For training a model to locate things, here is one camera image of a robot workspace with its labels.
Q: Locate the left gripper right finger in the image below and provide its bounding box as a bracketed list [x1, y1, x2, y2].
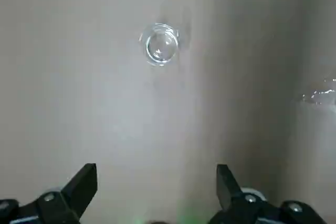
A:
[209, 164, 329, 224]

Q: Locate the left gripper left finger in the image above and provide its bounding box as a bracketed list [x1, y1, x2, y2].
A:
[0, 163, 98, 224]

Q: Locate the clear glass beaker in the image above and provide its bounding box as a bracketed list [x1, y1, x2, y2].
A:
[138, 22, 181, 68]

